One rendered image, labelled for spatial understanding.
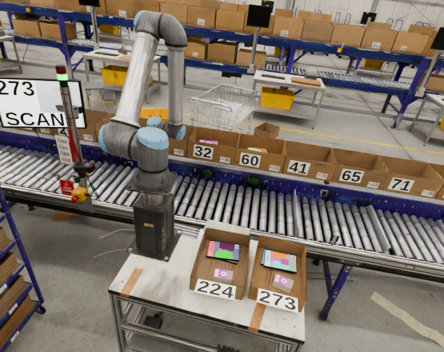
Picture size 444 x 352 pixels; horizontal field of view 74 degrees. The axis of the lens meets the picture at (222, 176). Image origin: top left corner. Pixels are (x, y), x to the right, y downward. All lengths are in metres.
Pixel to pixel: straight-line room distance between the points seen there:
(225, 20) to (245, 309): 5.84
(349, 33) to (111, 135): 5.81
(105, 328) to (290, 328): 1.37
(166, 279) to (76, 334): 0.99
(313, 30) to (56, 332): 6.16
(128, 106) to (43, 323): 1.71
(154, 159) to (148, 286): 0.67
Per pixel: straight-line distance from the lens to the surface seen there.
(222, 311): 1.60
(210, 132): 2.62
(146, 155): 1.43
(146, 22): 1.65
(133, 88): 1.55
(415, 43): 7.16
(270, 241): 1.86
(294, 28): 6.62
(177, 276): 1.71
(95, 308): 2.58
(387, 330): 2.86
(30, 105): 2.14
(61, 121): 2.12
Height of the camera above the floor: 2.09
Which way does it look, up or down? 33 degrees down
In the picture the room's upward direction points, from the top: 7 degrees clockwise
